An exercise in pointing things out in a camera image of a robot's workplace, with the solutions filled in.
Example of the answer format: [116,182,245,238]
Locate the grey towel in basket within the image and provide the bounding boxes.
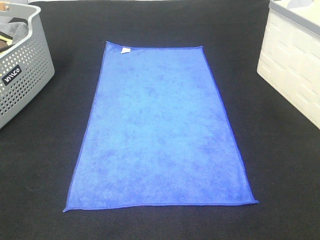
[0,22,29,45]

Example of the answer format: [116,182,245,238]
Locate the grey perforated plastic basket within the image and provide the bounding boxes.
[0,2,55,127]

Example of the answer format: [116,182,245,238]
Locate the brown cloth in basket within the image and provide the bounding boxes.
[0,39,11,53]

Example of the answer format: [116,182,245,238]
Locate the blue microfibre towel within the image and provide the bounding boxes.
[65,42,257,211]

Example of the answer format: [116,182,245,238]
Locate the white plastic storage box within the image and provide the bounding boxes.
[257,0,320,127]

